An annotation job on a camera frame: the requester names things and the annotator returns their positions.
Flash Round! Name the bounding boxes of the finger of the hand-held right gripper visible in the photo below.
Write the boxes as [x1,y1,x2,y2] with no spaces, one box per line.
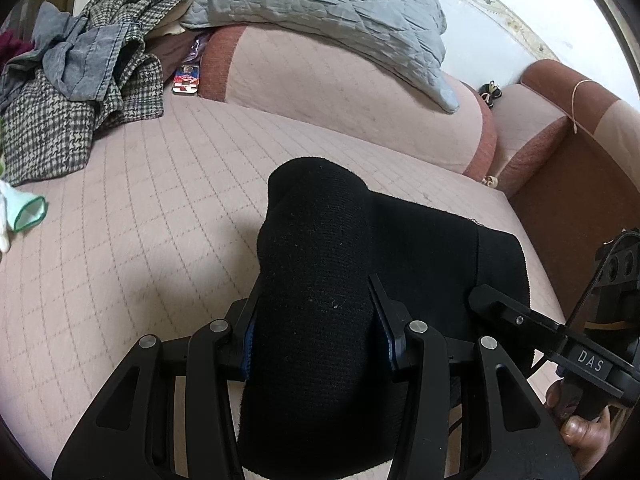
[467,283,567,357]

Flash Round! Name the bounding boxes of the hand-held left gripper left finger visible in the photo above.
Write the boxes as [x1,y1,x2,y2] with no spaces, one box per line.
[51,280,263,480]

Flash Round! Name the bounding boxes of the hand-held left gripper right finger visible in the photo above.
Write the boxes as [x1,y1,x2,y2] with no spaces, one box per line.
[367,272,581,480]

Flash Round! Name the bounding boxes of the black pants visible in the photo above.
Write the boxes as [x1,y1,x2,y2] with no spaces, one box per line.
[237,156,532,480]

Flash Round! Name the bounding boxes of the person's right hand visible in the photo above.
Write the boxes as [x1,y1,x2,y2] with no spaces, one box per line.
[545,379,613,457]

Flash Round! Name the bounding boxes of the pink quilted sofa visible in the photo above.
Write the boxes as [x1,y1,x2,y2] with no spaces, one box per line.
[0,0,640,480]

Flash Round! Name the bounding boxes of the small black and yellow item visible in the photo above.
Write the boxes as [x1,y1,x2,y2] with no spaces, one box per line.
[477,80,502,109]

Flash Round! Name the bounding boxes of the white and green cloth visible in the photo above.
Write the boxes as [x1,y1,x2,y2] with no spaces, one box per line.
[0,179,49,256]

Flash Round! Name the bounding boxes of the red and blue packet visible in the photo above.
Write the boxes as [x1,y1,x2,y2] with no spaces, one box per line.
[172,61,202,96]

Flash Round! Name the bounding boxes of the houndstooth coat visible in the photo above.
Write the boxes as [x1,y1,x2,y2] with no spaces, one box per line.
[0,0,207,187]

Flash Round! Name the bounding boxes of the dark brown cloth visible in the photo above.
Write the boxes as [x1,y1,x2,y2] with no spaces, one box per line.
[147,34,201,78]

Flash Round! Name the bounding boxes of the grey denim shirt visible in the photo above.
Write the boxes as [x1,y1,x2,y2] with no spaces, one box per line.
[0,1,147,104]

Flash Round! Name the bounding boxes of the grey quilted pillow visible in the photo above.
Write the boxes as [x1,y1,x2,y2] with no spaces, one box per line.
[179,0,462,114]

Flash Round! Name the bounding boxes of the maroon garment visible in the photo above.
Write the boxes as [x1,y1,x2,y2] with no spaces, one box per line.
[0,30,37,62]

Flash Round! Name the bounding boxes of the beige string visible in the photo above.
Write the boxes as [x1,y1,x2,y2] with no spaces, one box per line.
[569,79,595,134]

